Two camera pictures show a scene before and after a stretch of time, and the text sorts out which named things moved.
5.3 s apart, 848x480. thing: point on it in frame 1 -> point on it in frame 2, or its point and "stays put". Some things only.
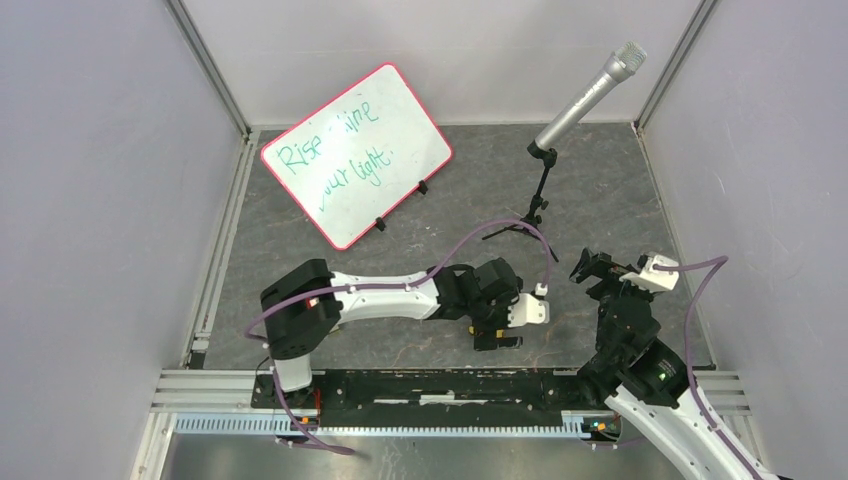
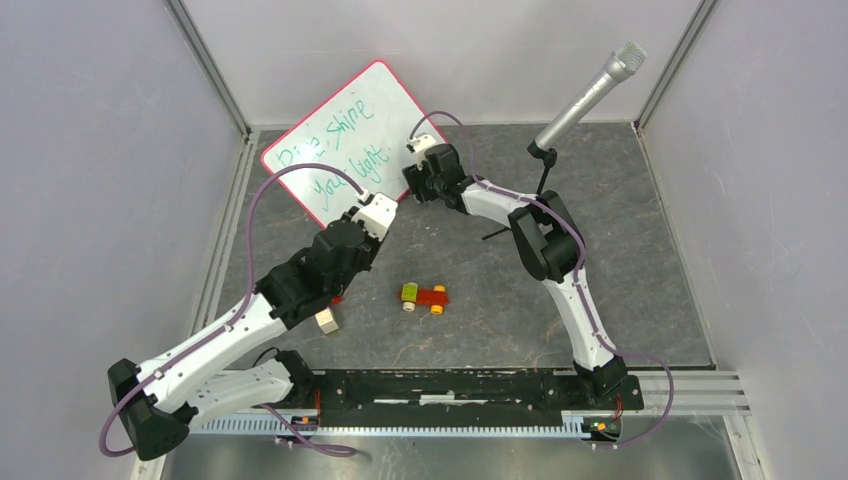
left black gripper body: x=493 y=315 -> x=365 y=260
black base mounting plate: x=428 y=391 stays put
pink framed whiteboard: x=357 y=158 stays put
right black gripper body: x=610 y=272 -> x=431 y=186
